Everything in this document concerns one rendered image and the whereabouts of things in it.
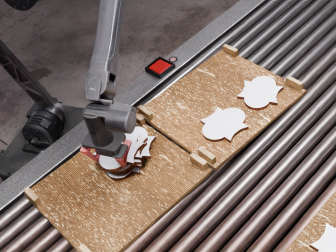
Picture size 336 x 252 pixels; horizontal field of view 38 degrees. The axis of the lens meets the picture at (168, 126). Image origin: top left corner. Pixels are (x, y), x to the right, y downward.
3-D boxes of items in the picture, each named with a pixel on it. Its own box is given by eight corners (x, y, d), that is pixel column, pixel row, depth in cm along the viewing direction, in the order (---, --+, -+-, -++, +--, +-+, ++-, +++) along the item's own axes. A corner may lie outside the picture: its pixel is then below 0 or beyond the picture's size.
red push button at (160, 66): (148, 70, 173) (147, 67, 172) (160, 61, 176) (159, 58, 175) (160, 77, 170) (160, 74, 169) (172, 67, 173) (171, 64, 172)
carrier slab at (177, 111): (136, 114, 158) (135, 111, 157) (224, 51, 174) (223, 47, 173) (215, 171, 138) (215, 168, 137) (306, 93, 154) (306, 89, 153)
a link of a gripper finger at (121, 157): (114, 153, 137) (106, 130, 131) (137, 158, 135) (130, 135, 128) (103, 172, 133) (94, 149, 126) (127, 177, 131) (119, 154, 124)
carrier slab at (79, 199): (25, 196, 141) (23, 193, 140) (132, 116, 158) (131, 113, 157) (98, 273, 121) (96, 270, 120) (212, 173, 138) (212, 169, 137)
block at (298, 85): (284, 83, 156) (284, 77, 154) (288, 80, 157) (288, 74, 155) (300, 91, 153) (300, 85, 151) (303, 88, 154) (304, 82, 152)
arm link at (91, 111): (87, 97, 122) (76, 113, 119) (112, 101, 120) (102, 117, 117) (93, 117, 127) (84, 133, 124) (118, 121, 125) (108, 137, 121)
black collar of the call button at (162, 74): (145, 71, 174) (144, 67, 172) (160, 59, 177) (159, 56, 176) (160, 79, 169) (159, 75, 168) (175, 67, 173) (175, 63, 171)
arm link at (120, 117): (104, 83, 128) (89, 76, 120) (145, 88, 124) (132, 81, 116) (95, 129, 127) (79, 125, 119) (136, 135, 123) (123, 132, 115)
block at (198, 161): (189, 160, 140) (188, 154, 138) (194, 157, 141) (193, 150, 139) (204, 171, 136) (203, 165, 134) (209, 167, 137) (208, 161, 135)
